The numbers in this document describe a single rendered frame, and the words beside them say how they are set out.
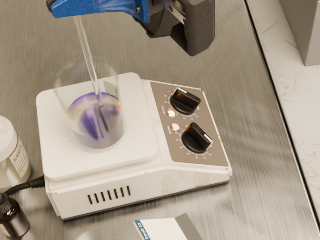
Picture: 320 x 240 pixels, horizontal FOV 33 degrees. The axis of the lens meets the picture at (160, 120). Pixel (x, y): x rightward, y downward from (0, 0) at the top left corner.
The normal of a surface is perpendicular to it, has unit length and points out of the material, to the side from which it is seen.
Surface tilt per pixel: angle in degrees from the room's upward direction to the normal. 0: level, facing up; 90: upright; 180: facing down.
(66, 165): 0
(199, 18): 90
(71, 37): 0
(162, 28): 91
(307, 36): 90
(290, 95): 0
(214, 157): 30
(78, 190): 90
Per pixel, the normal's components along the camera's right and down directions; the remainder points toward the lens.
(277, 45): -0.07, -0.61
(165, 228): 0.51, -0.73
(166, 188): 0.22, 0.76
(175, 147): 0.42, -0.63
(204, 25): 0.54, 0.64
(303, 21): -0.99, 0.14
